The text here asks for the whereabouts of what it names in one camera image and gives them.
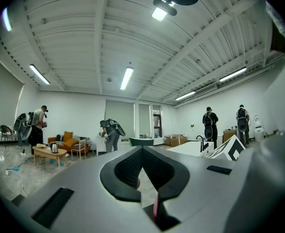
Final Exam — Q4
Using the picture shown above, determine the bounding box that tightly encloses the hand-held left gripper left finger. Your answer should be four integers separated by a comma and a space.
100, 145, 143, 202

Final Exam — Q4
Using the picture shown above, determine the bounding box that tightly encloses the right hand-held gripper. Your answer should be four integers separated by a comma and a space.
206, 134, 246, 162

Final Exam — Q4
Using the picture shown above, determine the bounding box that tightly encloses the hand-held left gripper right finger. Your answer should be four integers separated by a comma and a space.
142, 145, 190, 200

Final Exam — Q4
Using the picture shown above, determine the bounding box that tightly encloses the wooden box cabinet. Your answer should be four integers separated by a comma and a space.
222, 129, 238, 144

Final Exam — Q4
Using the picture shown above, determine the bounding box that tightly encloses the black faucet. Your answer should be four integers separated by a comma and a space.
196, 135, 206, 153

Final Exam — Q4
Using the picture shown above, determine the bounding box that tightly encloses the white sink counter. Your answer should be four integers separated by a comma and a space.
166, 141, 215, 158

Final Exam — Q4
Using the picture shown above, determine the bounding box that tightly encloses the white cabinet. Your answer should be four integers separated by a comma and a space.
96, 134, 109, 156

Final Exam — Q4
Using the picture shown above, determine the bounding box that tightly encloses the white toilet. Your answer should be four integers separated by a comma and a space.
253, 114, 266, 144

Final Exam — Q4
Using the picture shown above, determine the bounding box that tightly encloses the cardboard box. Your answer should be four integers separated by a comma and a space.
164, 134, 189, 148

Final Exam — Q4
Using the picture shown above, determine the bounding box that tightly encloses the wooden stool chair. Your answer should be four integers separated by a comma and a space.
70, 139, 87, 160

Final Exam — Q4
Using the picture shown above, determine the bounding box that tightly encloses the dark green bathtub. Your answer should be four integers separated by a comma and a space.
128, 136, 155, 148

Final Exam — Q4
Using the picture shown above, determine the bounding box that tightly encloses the orange sofa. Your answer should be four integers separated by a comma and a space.
47, 131, 92, 155

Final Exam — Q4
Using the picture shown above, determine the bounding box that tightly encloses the window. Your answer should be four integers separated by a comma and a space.
152, 105, 163, 138

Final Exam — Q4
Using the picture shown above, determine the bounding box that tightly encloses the ceiling air vent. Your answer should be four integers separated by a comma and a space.
193, 81, 218, 98

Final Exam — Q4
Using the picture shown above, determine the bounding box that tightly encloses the grey roller blind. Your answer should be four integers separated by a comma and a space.
138, 103, 151, 136
104, 99, 135, 138

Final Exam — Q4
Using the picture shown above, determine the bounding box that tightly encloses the oval wooden coffee table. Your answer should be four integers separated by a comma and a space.
32, 144, 68, 171

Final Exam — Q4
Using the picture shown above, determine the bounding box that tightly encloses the grey backpack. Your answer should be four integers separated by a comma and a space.
13, 111, 36, 141

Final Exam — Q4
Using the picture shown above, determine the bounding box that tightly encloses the dark rattan chair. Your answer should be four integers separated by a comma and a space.
0, 124, 15, 149

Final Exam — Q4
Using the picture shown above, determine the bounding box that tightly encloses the black head-mounted camera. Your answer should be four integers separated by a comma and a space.
152, 0, 178, 17

